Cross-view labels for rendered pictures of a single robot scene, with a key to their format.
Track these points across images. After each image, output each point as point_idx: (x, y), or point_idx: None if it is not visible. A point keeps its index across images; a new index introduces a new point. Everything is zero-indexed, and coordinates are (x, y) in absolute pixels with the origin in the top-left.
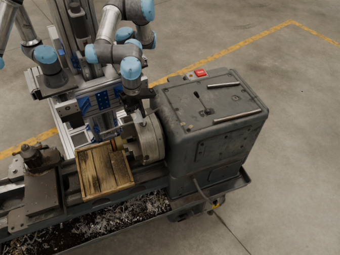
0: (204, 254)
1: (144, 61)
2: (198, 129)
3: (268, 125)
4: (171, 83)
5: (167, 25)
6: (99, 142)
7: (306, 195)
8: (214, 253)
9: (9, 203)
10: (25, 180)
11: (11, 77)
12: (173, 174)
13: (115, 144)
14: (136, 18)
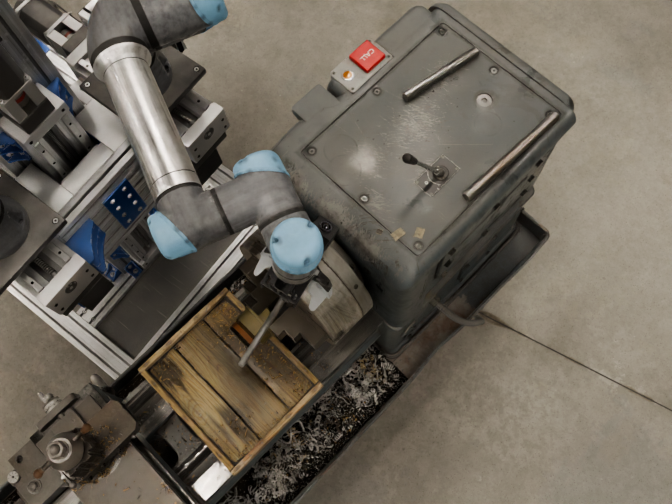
0: (486, 408)
1: (190, 61)
2: (439, 234)
3: (514, 26)
4: (312, 121)
5: None
6: (131, 272)
7: (653, 178)
8: (505, 395)
9: None
10: (84, 500)
11: None
12: (398, 324)
13: (251, 336)
14: (186, 35)
